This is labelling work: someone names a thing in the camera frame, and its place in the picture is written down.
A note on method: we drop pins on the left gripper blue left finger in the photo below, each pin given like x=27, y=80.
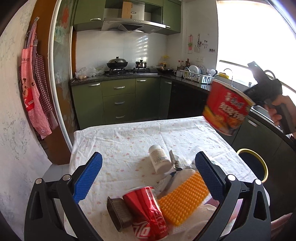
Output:
x=86, y=176

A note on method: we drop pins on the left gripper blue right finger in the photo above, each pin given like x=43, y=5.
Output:
x=212, y=175

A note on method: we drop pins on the red instant noodle cup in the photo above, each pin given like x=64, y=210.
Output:
x=226, y=107

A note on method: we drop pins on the black yellow-rimmed trash bin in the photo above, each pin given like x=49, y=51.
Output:
x=255, y=163

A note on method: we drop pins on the green lower kitchen cabinets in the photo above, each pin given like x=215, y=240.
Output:
x=110, y=101

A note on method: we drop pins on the person's right hand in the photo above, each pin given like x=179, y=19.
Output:
x=274, y=116

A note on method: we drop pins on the crumpled silver wrapper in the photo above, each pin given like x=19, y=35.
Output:
x=179, y=163

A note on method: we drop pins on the white foam wrap sheet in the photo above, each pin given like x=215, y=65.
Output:
x=200, y=216

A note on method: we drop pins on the orange bubble wrap sheet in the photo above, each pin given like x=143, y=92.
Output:
x=179, y=205

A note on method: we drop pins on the brown plastic tray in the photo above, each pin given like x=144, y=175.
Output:
x=119, y=213

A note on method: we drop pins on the white pill bottle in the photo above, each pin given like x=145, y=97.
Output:
x=159, y=159

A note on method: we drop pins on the white dish rack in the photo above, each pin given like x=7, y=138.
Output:
x=194, y=73

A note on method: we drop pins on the red cola can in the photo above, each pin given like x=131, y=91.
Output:
x=148, y=222

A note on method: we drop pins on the dark red checkered apron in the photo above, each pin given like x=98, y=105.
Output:
x=39, y=75

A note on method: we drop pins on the plastic bag on counter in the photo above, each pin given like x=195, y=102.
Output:
x=90, y=72

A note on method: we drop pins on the gas stove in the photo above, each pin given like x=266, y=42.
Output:
x=134, y=71

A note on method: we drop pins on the black wok with lid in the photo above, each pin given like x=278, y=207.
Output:
x=117, y=63

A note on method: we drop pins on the small black pot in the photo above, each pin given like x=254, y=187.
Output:
x=140, y=64

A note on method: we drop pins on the steel range hood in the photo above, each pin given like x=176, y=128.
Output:
x=132, y=25

